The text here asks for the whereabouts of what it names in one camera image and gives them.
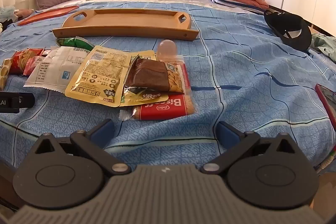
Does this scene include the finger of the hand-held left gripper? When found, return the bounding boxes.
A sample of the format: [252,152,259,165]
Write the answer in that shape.
[19,94,35,109]

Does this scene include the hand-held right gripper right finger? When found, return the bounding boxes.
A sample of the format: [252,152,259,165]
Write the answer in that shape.
[201,121,302,175]

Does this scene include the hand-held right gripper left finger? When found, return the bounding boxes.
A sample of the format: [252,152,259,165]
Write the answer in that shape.
[29,118,131,176]

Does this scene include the small pink snack packet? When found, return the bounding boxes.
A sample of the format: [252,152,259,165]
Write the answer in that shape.
[24,56,44,76]

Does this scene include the red chips packet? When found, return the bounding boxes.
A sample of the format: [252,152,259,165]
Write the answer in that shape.
[9,48,52,75]

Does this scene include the white snack packet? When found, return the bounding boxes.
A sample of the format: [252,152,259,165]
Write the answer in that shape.
[24,46,95,94]

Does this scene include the yellow green snack pouch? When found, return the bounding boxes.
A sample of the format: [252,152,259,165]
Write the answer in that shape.
[120,50,169,107]

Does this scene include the large yellow snack pouch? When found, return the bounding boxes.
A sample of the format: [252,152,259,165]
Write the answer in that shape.
[64,46,133,108]

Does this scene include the red biscuit packet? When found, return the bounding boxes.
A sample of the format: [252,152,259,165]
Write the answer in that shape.
[119,63,196,121]

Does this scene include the brown nut snack packet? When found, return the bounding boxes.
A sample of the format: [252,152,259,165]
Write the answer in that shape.
[124,58,186,95]

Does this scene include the green snack packet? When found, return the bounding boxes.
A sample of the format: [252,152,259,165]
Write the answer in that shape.
[56,36,95,52]

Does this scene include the pink jelly cup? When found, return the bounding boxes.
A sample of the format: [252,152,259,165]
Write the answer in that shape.
[156,39,184,65]

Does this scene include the wooden tray with handles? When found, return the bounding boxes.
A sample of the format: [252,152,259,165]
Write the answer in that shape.
[52,9,200,41]

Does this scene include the blue checked blanket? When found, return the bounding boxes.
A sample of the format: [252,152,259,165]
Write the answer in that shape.
[0,1,336,180]

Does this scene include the black cloth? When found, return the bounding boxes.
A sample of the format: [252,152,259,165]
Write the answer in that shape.
[0,18,14,29]

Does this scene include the pink brown cloth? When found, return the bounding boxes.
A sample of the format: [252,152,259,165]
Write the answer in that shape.
[14,9,34,19]

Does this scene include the orange plastic tray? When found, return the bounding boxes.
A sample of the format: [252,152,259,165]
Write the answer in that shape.
[18,5,79,27]

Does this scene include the light blue cloth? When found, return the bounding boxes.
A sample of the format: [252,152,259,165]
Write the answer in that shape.
[0,6,16,22]

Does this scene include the red phone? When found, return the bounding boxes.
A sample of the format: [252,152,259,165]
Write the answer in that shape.
[315,84,336,132]

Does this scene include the black cap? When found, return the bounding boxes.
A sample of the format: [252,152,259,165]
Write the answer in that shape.
[264,9,312,51]

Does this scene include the teal garment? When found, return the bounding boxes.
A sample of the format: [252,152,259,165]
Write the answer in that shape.
[311,33,336,62]

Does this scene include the folded blue striped towel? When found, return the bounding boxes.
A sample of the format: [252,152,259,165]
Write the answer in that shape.
[208,0,263,14]

